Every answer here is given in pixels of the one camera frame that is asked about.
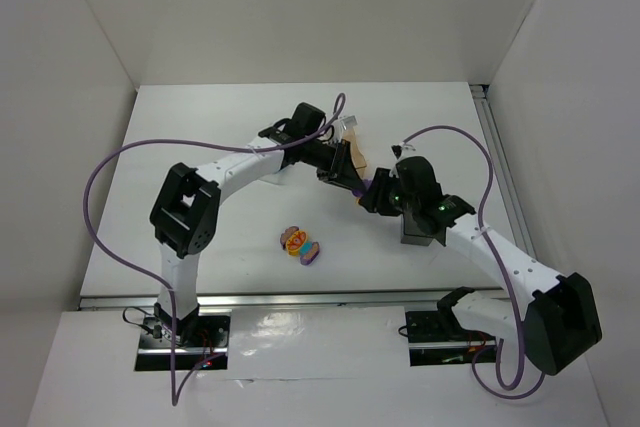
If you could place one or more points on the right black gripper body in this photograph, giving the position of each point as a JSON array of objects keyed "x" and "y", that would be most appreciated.
[{"x": 376, "y": 192}]

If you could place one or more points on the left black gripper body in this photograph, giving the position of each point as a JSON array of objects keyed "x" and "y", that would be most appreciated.
[{"x": 340, "y": 162}]

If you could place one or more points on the small teal lego brick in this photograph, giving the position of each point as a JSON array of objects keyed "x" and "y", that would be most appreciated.
[{"x": 304, "y": 249}]

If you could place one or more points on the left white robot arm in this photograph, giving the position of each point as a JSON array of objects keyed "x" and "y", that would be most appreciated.
[{"x": 185, "y": 213}]

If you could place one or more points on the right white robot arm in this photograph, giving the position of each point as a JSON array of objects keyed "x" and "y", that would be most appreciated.
[{"x": 551, "y": 318}]

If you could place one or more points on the orange plastic container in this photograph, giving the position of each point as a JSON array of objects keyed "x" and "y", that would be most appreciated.
[{"x": 358, "y": 158}]

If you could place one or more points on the grey plastic container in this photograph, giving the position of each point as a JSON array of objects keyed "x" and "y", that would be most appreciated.
[{"x": 417, "y": 232}]

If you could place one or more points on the aluminium table rail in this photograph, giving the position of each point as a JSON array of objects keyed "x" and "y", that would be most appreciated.
[{"x": 281, "y": 300}]

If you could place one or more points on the right side aluminium rail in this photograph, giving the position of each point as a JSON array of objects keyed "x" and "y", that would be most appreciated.
[{"x": 510, "y": 187}]

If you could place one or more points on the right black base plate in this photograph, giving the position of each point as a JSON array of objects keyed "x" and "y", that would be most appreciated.
[{"x": 433, "y": 342}]

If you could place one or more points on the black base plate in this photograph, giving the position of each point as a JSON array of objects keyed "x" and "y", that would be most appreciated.
[
  {"x": 433, "y": 342},
  {"x": 209, "y": 341}
]

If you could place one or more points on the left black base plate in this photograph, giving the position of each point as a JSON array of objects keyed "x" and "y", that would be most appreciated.
[{"x": 209, "y": 341}]

